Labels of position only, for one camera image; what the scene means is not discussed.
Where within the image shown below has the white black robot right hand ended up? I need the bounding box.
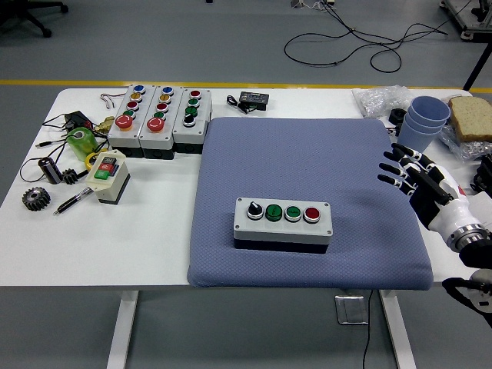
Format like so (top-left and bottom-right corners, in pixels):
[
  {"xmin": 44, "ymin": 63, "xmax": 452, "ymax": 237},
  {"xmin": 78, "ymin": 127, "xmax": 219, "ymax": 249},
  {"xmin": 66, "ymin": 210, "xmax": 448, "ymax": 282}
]
[{"xmin": 377, "ymin": 142, "xmax": 482, "ymax": 236}]

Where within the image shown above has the grey four-button control box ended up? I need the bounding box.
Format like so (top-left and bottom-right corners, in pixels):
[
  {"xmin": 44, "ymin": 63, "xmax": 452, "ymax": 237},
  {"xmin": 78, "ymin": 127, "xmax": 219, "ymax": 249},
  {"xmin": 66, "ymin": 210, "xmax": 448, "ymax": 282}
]
[
  {"xmin": 233, "ymin": 197, "xmax": 334, "ymax": 255},
  {"xmin": 171, "ymin": 88, "xmax": 214, "ymax": 155}
]

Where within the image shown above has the grey five-button control box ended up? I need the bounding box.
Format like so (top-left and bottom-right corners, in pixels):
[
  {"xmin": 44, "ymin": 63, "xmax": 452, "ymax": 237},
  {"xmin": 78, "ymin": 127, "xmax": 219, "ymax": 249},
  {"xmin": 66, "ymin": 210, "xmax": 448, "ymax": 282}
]
[
  {"xmin": 138, "ymin": 85, "xmax": 185, "ymax": 159},
  {"xmin": 107, "ymin": 83, "xmax": 157, "ymax": 150}
]

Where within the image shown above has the white card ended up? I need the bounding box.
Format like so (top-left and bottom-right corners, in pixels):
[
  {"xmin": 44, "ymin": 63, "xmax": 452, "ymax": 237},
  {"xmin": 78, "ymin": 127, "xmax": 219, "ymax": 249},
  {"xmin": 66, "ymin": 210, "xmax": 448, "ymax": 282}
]
[{"xmin": 468, "ymin": 191, "xmax": 492, "ymax": 228}]

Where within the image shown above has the black device block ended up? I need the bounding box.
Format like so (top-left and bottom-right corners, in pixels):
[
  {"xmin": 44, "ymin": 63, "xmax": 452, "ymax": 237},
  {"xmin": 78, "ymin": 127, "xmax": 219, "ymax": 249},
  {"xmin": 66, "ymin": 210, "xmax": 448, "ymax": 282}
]
[{"xmin": 469, "ymin": 155, "xmax": 492, "ymax": 195}]

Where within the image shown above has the clear plastic bag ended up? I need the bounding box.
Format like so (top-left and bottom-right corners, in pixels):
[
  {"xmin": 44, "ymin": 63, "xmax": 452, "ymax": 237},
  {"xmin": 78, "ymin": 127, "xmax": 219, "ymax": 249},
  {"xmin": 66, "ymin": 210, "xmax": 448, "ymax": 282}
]
[{"xmin": 437, "ymin": 122, "xmax": 492, "ymax": 165}]

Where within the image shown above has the blue plastic cup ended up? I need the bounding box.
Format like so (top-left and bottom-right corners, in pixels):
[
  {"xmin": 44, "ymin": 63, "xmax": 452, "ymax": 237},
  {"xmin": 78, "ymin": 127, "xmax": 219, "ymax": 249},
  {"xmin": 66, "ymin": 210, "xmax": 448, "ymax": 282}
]
[
  {"xmin": 394, "ymin": 115, "xmax": 443, "ymax": 155},
  {"xmin": 402, "ymin": 109, "xmax": 449, "ymax": 135},
  {"xmin": 407, "ymin": 95, "xmax": 451, "ymax": 126}
]

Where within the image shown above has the bread slice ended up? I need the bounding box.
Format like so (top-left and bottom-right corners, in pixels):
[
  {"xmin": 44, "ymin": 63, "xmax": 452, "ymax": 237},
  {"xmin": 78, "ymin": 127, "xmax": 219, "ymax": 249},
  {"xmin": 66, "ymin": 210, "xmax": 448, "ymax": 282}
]
[{"xmin": 447, "ymin": 95, "xmax": 492, "ymax": 143}]

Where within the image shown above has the white table leg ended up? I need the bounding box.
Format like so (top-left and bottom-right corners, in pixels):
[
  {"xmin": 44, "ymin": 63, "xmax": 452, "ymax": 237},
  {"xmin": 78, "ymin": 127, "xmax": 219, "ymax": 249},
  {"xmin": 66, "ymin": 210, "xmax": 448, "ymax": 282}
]
[
  {"xmin": 378, "ymin": 288, "xmax": 418, "ymax": 369},
  {"xmin": 105, "ymin": 290, "xmax": 140, "ymax": 369}
]

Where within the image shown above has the clear bubble wrap bag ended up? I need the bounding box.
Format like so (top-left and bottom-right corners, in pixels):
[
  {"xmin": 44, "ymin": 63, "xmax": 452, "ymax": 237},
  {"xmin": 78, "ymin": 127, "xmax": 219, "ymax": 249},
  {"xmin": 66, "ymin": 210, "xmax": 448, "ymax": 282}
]
[{"xmin": 351, "ymin": 85, "xmax": 414, "ymax": 118}]

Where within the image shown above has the silver floor outlet box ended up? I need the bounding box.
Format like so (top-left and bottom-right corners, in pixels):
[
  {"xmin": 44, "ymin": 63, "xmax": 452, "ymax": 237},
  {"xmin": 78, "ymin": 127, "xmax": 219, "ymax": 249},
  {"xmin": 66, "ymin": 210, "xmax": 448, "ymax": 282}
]
[{"xmin": 334, "ymin": 294, "xmax": 370, "ymax": 326}]

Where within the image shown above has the blue-grey quilted mat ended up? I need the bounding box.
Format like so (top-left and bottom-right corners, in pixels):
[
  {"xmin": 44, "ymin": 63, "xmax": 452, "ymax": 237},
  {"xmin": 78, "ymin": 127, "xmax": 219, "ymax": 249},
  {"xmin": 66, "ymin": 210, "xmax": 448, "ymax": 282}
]
[{"xmin": 187, "ymin": 116, "xmax": 434, "ymax": 291}]

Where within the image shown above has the black digital meter module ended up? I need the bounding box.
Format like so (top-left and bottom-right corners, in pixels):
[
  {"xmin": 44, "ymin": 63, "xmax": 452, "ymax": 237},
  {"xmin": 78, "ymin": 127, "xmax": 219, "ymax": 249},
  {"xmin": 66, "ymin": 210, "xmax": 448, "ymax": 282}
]
[{"xmin": 237, "ymin": 91, "xmax": 270, "ymax": 112}]

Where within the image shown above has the brass fitting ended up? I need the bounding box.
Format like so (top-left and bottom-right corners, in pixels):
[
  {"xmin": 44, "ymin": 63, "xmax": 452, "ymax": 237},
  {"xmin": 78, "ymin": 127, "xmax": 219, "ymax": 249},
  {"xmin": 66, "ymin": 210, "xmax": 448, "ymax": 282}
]
[{"xmin": 94, "ymin": 115, "xmax": 116, "ymax": 134}]

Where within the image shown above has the green tape roll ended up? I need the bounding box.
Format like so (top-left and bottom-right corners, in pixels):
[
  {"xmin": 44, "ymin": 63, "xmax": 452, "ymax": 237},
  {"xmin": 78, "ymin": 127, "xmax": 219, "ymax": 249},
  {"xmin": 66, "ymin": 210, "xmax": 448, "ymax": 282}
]
[{"xmin": 65, "ymin": 126, "xmax": 99, "ymax": 161}]

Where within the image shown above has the black pen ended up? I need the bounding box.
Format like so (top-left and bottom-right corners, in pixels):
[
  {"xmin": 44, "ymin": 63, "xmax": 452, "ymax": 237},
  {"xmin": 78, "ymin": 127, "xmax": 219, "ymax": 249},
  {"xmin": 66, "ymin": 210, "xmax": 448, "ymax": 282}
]
[{"xmin": 53, "ymin": 186, "xmax": 95, "ymax": 215}]

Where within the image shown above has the black power adapter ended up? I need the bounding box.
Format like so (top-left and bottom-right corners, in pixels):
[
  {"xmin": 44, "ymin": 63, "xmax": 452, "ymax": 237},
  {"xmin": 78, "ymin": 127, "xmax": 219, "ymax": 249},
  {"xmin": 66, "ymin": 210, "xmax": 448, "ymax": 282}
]
[{"xmin": 63, "ymin": 110, "xmax": 93, "ymax": 131}]

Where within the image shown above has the black cylindrical capacitor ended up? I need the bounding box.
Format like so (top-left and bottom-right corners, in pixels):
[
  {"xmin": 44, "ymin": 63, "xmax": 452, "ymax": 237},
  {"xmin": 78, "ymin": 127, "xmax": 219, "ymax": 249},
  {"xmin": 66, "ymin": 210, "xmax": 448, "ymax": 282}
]
[{"xmin": 37, "ymin": 156, "xmax": 63, "ymax": 185}]

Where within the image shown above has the large steel gear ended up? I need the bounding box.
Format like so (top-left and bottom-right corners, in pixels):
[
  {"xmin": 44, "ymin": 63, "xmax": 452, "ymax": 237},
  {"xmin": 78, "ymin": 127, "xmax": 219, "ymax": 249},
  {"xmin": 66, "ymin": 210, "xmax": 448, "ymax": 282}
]
[{"xmin": 22, "ymin": 186, "xmax": 52, "ymax": 211}]

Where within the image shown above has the black office chair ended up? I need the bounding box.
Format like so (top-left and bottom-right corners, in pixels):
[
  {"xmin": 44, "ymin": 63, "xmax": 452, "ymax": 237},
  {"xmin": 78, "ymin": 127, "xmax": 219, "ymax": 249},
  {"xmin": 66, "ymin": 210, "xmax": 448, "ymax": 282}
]
[{"xmin": 0, "ymin": 0, "xmax": 69, "ymax": 38}]

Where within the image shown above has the black ring-shaped part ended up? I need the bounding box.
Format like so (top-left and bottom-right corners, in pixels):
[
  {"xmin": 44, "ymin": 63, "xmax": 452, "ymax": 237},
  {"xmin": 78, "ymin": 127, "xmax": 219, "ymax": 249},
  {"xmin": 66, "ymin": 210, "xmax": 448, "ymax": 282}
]
[{"xmin": 387, "ymin": 108, "xmax": 408, "ymax": 126}]

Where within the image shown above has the black outlet cable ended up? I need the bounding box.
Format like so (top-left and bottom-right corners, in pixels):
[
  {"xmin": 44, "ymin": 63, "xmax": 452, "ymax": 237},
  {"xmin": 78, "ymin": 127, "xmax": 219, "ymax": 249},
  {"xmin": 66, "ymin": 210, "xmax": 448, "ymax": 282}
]
[{"xmin": 361, "ymin": 290, "xmax": 374, "ymax": 369}]

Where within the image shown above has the black floor cable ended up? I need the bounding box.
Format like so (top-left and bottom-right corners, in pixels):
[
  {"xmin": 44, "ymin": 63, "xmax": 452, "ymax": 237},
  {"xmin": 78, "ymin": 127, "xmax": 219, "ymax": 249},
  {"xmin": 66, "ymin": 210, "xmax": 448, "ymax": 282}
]
[
  {"xmin": 284, "ymin": 32, "xmax": 403, "ymax": 73},
  {"xmin": 324, "ymin": 0, "xmax": 474, "ymax": 49}
]

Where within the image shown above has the aluminium frame cart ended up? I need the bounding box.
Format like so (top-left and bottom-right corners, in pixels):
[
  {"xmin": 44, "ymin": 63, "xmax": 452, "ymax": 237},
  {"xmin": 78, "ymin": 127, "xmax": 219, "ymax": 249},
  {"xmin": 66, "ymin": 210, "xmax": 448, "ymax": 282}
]
[{"xmin": 437, "ymin": 0, "xmax": 492, "ymax": 42}]

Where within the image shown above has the black meter cable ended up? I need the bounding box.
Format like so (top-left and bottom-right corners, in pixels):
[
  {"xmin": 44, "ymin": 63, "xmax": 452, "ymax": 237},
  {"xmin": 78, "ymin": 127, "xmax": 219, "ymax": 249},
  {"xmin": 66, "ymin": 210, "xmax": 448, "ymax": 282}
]
[{"xmin": 225, "ymin": 95, "xmax": 251, "ymax": 115}]

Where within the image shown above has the cream red-green switch box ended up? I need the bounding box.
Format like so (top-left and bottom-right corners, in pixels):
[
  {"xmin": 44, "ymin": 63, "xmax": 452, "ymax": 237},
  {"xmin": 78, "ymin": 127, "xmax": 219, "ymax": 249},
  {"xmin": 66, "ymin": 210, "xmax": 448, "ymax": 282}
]
[{"xmin": 85, "ymin": 149, "xmax": 131, "ymax": 204}]

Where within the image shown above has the red white twisted wire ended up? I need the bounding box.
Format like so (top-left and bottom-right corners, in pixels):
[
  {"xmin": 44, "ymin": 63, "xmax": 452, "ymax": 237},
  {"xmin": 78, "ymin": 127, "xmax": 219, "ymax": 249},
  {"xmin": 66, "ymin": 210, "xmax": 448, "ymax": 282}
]
[{"xmin": 98, "ymin": 91, "xmax": 120, "ymax": 111}]

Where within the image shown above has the yellow tape ring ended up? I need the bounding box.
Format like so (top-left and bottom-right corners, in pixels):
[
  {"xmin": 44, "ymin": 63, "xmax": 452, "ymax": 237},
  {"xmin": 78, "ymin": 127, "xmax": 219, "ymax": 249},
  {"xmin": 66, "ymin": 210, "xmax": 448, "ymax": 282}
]
[{"xmin": 84, "ymin": 148, "xmax": 111, "ymax": 170}]

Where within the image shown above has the black plug cable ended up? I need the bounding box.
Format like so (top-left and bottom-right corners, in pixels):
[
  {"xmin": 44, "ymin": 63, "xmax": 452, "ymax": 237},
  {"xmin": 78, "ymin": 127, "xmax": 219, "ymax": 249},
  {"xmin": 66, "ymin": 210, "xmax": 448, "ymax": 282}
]
[{"xmin": 35, "ymin": 138, "xmax": 70, "ymax": 150}]

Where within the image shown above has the thin black wire loop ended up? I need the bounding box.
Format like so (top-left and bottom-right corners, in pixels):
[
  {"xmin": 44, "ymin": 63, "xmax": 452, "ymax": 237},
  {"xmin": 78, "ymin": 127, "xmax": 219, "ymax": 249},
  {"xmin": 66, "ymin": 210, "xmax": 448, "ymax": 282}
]
[{"xmin": 18, "ymin": 144, "xmax": 68, "ymax": 182}]

